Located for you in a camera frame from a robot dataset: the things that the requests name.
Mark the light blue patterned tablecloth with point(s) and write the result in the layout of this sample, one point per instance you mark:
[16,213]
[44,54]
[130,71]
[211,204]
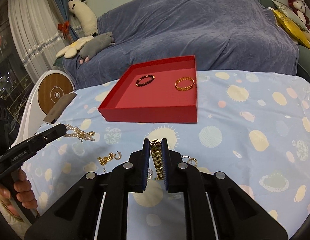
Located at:
[255,127]

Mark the green sofa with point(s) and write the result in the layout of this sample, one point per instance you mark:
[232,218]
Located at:
[303,65]

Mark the white alpaca plush toy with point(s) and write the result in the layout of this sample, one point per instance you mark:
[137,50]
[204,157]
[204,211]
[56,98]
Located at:
[85,15]

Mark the red monkey plush toy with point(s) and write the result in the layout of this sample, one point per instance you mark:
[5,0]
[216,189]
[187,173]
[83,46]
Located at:
[299,8]

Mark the gold chain cuff bangle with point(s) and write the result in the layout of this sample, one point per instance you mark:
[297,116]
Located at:
[184,84]

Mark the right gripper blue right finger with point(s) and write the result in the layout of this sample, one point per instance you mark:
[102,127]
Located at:
[165,161]

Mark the red curtain bow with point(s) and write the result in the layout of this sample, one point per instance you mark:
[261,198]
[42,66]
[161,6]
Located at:
[64,29]

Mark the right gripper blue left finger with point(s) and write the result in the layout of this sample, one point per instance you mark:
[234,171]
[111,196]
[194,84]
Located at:
[145,162]

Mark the gold satin pillow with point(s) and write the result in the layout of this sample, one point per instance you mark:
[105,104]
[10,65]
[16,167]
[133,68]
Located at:
[291,28]

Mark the silver hoop earring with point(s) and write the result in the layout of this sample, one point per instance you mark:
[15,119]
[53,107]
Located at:
[117,156]

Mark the round wooden white device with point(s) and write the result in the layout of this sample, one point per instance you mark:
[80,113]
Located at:
[50,87]

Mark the brown notebook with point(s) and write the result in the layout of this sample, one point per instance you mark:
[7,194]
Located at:
[59,108]

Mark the silver interlocked rings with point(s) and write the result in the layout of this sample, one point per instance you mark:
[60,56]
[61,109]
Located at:
[190,160]

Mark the gold wristwatch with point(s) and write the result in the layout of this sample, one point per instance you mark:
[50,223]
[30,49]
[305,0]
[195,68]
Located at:
[156,154]

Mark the blue-grey sofa throw blanket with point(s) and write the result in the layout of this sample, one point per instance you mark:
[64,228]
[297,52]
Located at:
[220,34]

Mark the silver grey pillow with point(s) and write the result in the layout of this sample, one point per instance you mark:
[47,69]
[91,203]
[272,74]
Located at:
[290,14]

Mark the grey plush toy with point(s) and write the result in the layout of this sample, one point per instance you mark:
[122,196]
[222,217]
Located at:
[97,44]

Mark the white sheer curtain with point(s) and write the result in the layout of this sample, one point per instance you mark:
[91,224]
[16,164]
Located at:
[33,25]

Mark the person's left hand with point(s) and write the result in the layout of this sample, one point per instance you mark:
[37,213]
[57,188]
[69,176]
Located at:
[24,194]

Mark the white daisy flower cushion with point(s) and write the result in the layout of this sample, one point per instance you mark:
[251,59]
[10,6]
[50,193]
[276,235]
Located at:
[71,50]

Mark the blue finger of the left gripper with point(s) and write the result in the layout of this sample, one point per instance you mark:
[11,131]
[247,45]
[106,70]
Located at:
[50,135]

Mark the gold bangle on wrist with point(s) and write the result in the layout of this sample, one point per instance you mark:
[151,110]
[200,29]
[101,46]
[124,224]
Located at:
[9,208]

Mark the red shallow cardboard box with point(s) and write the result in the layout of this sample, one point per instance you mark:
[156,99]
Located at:
[146,93]

